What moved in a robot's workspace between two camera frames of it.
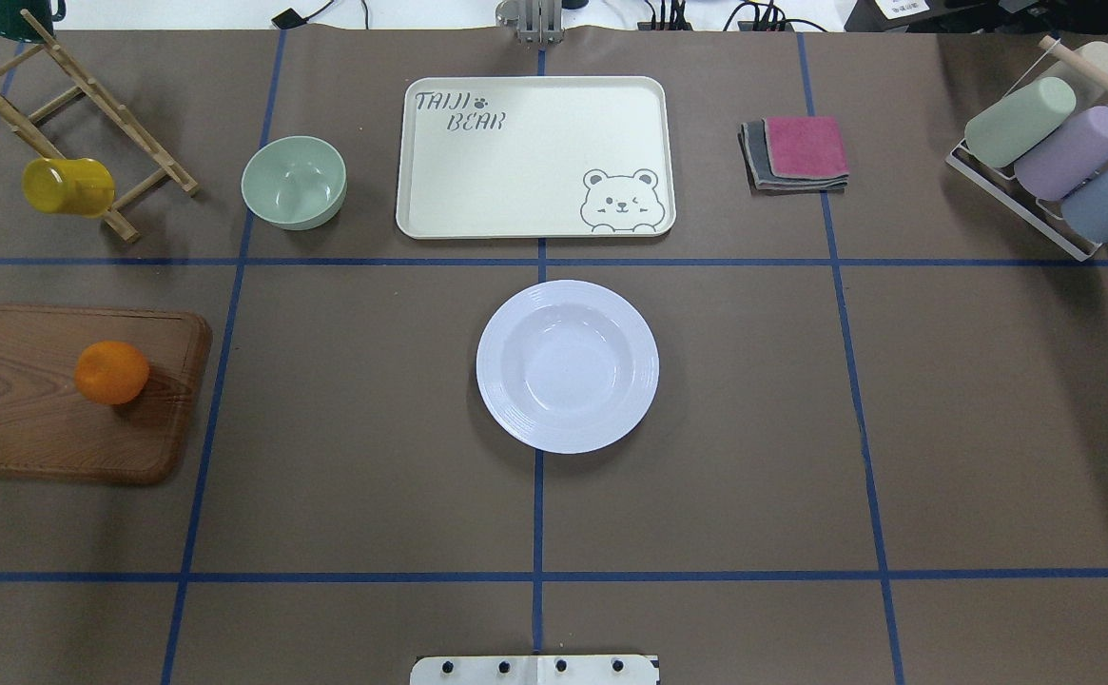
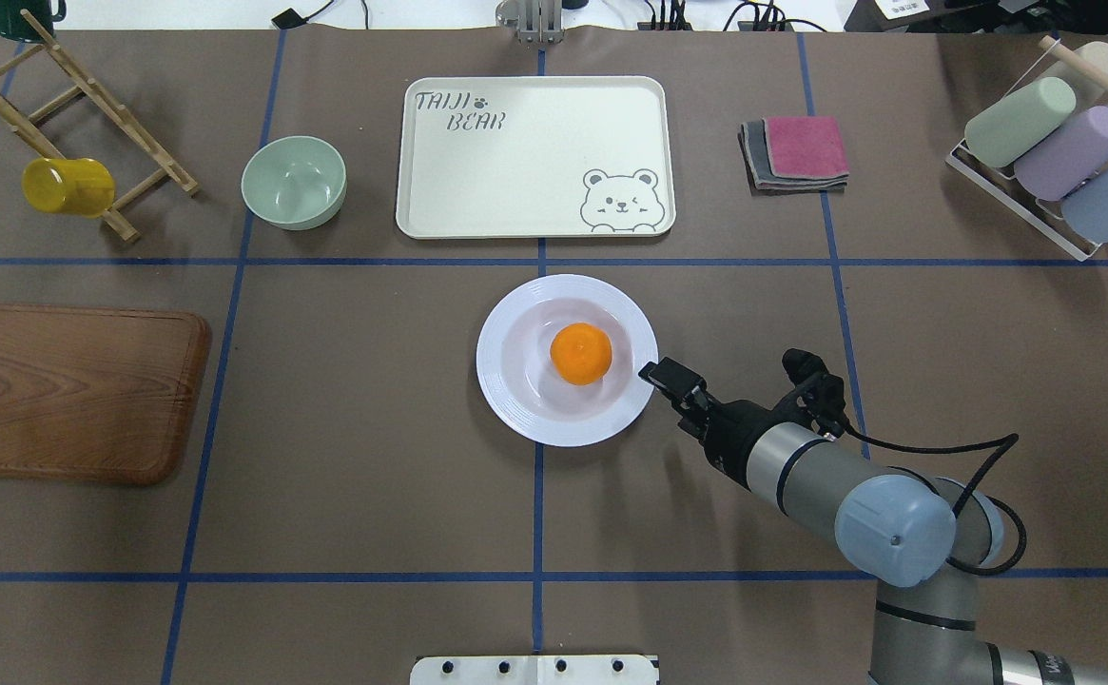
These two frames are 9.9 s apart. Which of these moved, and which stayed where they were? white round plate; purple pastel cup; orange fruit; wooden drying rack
Moved: orange fruit
Stayed: purple pastel cup; wooden drying rack; white round plate
